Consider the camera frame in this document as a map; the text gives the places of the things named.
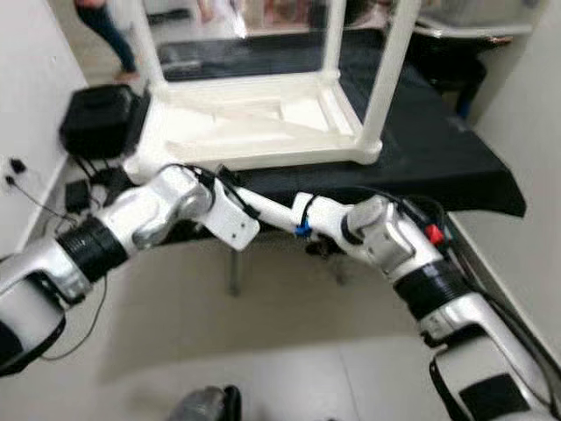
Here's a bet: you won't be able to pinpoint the black wok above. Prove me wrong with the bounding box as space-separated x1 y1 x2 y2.
403 26 492 99

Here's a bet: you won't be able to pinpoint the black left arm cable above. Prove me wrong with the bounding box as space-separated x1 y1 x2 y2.
158 162 259 220

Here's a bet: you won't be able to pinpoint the clear plastic storage box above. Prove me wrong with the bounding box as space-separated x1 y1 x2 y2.
438 0 549 27

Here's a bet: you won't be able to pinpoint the black square case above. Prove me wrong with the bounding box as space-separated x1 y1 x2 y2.
59 85 147 159

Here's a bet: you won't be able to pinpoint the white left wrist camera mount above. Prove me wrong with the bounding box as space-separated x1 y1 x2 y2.
206 180 262 252

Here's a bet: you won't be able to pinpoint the person pink shirt blue jeans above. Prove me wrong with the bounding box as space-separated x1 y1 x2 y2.
75 0 141 84

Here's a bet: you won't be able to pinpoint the white shelf board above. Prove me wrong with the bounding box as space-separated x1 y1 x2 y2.
416 21 536 39

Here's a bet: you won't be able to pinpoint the black floor cable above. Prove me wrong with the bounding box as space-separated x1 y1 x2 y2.
4 171 110 362

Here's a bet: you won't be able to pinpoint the white plastic table top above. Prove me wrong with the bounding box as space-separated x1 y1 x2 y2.
123 68 387 187

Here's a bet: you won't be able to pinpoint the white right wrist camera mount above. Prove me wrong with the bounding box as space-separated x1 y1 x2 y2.
291 191 352 243

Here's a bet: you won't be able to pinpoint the person white shirt teal shorts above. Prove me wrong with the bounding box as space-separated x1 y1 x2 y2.
197 0 248 36

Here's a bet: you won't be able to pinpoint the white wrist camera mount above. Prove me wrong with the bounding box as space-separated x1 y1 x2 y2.
206 180 262 252
291 191 352 243

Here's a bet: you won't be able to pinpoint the black power adapter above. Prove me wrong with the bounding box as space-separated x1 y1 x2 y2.
66 180 90 213

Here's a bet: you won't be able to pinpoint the black tablecloth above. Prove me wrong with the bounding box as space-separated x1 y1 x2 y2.
114 31 527 245

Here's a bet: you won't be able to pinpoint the black router with antennas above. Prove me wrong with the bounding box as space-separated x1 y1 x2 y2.
88 167 132 190

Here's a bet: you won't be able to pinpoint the red printed box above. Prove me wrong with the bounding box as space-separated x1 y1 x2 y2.
254 0 318 27

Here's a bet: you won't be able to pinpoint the metal folding table frame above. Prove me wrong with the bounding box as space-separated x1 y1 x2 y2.
228 246 344 296

